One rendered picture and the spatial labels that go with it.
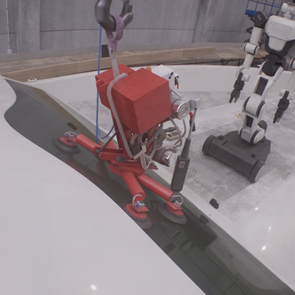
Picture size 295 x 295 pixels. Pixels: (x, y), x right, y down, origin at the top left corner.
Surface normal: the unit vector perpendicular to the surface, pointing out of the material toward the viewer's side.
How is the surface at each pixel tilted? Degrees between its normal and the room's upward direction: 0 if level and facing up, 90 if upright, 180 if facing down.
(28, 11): 90
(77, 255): 21
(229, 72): 90
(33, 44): 90
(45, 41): 90
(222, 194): 0
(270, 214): 12
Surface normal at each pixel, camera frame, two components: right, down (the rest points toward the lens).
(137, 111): 0.65, 0.49
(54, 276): 0.43, -0.85
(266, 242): 0.39, -0.58
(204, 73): 0.36, 0.55
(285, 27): -0.67, 0.32
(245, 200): 0.14, -0.83
